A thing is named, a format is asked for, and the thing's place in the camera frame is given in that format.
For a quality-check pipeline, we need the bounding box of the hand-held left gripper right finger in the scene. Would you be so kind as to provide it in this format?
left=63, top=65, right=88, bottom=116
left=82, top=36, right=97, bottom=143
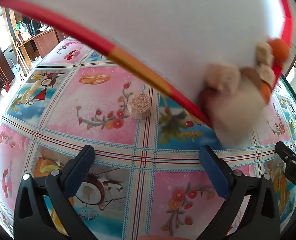
left=199, top=145, right=281, bottom=240

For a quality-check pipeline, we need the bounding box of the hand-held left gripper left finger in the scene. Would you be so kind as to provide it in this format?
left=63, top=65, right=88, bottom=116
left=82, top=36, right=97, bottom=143
left=14, top=145, right=96, bottom=240

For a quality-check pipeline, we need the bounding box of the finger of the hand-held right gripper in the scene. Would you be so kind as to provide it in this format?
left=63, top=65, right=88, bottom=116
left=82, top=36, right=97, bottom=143
left=275, top=142, right=296, bottom=193

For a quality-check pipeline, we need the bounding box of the round tan sugarcane chunk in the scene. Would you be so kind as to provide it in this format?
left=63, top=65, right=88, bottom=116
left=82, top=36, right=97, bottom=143
left=256, top=42, right=273, bottom=64
left=128, top=93, right=151, bottom=120

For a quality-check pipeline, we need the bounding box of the large orange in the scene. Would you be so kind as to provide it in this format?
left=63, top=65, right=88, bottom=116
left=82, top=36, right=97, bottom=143
left=268, top=38, right=290, bottom=63

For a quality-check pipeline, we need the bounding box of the red rimmed white tray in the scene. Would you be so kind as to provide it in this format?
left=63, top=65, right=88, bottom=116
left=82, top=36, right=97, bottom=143
left=0, top=0, right=295, bottom=128

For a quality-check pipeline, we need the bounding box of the pale blurred chunk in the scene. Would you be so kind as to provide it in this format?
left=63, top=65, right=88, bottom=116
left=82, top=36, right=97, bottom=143
left=210, top=80, right=271, bottom=148

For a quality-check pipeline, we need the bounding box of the printed fruit pattern tablecloth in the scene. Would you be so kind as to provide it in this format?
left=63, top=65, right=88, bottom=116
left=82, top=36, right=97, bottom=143
left=0, top=36, right=296, bottom=240

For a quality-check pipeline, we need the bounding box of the dark red wrinkled fruit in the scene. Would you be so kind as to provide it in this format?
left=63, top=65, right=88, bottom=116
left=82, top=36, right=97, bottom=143
left=198, top=87, right=217, bottom=110

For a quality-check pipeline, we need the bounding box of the wooden cabinet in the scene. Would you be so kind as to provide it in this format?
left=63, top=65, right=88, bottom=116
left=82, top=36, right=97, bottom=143
left=3, top=7, right=63, bottom=63

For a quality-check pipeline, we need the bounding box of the black kettle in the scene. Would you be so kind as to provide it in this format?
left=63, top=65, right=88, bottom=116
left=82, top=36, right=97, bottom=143
left=26, top=20, right=38, bottom=35

